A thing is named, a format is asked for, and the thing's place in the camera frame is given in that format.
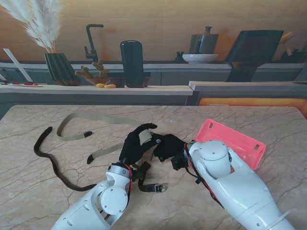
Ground grey back counter cabinets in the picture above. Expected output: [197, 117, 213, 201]
[0, 61, 307, 86]

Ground tall black cylinder container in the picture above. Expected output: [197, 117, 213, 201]
[119, 40, 145, 88]

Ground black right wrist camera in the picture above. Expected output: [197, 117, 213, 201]
[170, 153, 190, 171]

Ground grey pot with lid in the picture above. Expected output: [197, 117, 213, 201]
[189, 26, 219, 55]

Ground arm red black cables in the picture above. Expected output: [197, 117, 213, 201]
[183, 142, 228, 211]
[124, 165, 134, 199]

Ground white pampas grass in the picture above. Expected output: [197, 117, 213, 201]
[0, 0, 65, 55]

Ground wooden kitchen utensils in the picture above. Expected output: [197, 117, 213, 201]
[279, 31, 296, 55]

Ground pink plastic storage basket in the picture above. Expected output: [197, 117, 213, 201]
[195, 119, 267, 171]

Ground right arm red black cables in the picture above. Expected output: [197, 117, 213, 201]
[183, 142, 228, 211]

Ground beige woven belt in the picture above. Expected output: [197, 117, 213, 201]
[56, 112, 142, 141]
[86, 130, 153, 165]

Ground left arm red black cables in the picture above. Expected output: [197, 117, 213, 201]
[124, 165, 134, 199]

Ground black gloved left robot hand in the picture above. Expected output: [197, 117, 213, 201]
[118, 123, 161, 168]

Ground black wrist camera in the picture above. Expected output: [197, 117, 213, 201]
[170, 153, 190, 171]
[130, 167, 146, 180]

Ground plate with red food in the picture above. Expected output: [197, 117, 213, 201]
[6, 81, 45, 87]

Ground black kitchen faucet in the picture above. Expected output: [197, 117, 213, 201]
[83, 23, 105, 63]

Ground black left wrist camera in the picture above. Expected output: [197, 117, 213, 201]
[130, 167, 146, 180]

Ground dark brown belt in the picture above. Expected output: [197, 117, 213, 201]
[33, 126, 168, 194]

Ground cactus plants in bowl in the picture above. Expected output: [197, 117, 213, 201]
[74, 59, 112, 86]

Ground white speckled bowl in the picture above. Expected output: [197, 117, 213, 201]
[181, 53, 219, 64]

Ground dark ribbed vase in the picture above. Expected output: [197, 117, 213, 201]
[44, 52, 81, 86]

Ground dark utensil holder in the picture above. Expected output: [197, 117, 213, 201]
[280, 49, 307, 63]

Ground raised counter orange glow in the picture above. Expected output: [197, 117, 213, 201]
[188, 80, 307, 106]

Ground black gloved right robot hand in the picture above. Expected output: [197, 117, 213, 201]
[153, 134, 187, 163]

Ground white leaning board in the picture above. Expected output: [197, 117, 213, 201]
[2, 47, 34, 82]

